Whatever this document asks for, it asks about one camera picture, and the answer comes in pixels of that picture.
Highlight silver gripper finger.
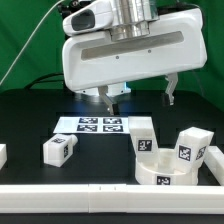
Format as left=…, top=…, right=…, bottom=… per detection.
left=98, top=86, right=119, bottom=115
left=162, top=73, right=178, bottom=106

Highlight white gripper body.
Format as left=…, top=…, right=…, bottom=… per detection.
left=62, top=8, right=207, bottom=91

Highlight round white stool seat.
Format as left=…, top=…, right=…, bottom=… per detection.
left=135, top=148, right=198, bottom=186

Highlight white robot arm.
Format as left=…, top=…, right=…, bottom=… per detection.
left=62, top=0, right=207, bottom=114

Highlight paper sheet with markers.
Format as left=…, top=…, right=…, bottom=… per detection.
left=54, top=117, right=129, bottom=134

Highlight white right fence bar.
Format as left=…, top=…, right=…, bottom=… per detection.
left=204, top=146, right=224, bottom=186

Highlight white fence bar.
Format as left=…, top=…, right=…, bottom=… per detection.
left=204, top=146, right=224, bottom=186
left=0, top=184, right=224, bottom=214
left=0, top=144, right=7, bottom=170

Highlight white front fence bar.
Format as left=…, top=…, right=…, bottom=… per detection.
left=0, top=184, right=224, bottom=214

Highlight green backdrop curtain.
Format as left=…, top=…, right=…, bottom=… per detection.
left=0, top=0, right=224, bottom=110

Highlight white left fence bar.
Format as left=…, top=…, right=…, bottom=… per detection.
left=0, top=144, right=7, bottom=170

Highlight black cables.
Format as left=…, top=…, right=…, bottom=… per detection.
left=23, top=71, right=65, bottom=90

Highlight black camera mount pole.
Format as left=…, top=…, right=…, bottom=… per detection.
left=58, top=0, right=91, bottom=18

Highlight white cable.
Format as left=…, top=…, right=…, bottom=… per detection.
left=0, top=0, right=66, bottom=87

